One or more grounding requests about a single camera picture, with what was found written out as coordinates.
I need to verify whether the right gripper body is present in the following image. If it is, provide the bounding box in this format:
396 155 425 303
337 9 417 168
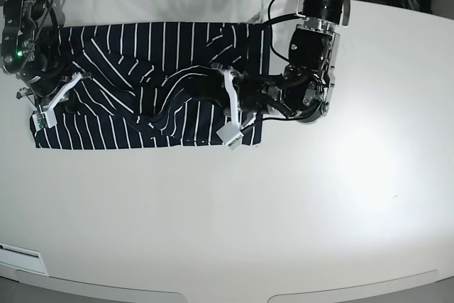
24 65 73 99

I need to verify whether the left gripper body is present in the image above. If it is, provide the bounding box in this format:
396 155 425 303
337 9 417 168
236 78 284 115

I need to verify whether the navy white striped T-shirt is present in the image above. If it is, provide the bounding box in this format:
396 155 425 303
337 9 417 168
32 22 270 150

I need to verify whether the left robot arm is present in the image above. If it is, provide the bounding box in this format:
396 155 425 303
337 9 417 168
184 0 350 131

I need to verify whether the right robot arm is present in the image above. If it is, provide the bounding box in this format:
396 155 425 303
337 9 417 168
1 0 69 104

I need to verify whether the white label sticker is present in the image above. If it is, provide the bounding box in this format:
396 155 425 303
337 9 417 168
0 243 48 276

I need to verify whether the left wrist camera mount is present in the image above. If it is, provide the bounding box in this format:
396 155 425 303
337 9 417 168
209 62 262 150

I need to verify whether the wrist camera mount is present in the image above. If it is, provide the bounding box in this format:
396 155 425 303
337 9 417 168
209 62 262 150
16 72 92 131

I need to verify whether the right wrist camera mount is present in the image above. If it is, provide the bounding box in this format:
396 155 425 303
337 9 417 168
16 72 92 131

